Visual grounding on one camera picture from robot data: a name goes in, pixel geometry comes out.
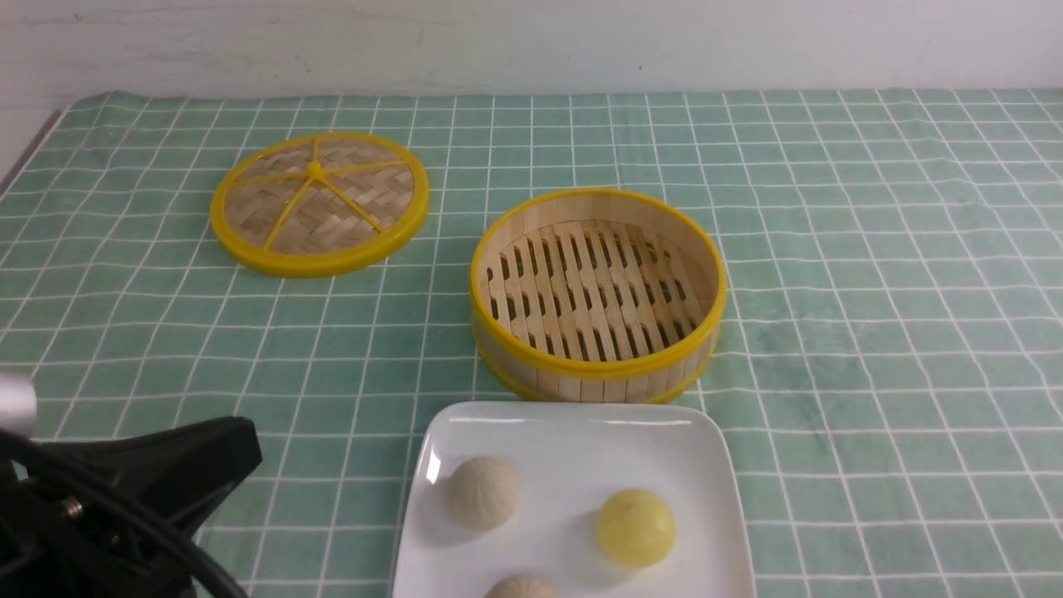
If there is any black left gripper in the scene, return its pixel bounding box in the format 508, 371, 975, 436
1, 416, 263, 597

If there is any yellow rimmed bamboo steamer lid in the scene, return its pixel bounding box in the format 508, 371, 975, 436
208, 131, 431, 277

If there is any yellow rimmed bamboo steamer basket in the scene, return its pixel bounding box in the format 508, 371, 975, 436
468, 189, 728, 404

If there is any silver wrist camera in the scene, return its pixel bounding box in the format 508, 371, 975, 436
0, 370, 38, 439

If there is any white steamed bun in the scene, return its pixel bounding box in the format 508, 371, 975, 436
448, 457, 521, 532
483, 574, 558, 598

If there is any green checkered tablecloth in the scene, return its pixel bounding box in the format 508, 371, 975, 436
1, 90, 1062, 597

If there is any yellow steamed bun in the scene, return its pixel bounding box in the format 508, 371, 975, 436
595, 488, 677, 569

